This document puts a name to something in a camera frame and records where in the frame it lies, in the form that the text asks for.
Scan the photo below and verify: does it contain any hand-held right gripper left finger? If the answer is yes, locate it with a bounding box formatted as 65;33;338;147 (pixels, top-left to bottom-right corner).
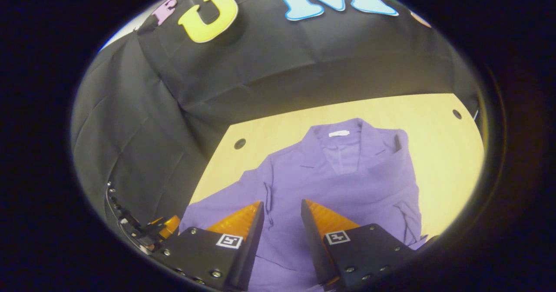
150;201;265;292

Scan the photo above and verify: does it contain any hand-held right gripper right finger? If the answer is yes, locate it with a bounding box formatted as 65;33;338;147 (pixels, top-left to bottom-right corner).
301;199;428;290

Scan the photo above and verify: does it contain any purple jacket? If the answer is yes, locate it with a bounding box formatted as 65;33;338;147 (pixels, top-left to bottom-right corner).
179;118;428;292

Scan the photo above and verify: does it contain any black backdrop cloth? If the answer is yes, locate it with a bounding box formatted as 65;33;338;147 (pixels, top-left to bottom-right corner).
72;0;480;236

